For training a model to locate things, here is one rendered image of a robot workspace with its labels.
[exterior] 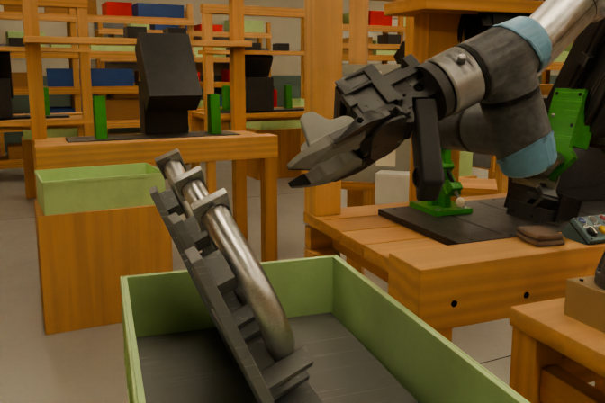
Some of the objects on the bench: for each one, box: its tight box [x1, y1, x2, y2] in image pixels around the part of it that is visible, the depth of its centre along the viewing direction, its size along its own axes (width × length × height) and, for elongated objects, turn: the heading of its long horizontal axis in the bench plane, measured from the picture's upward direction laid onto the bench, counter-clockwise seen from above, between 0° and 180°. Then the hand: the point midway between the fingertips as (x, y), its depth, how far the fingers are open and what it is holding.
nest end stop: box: [531, 195, 559, 210], centre depth 173 cm, size 4×7×6 cm
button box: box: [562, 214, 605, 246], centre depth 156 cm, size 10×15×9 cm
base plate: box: [378, 197, 605, 246], centre depth 191 cm, size 42×110×2 cm
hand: (302, 176), depth 68 cm, fingers open, 3 cm apart
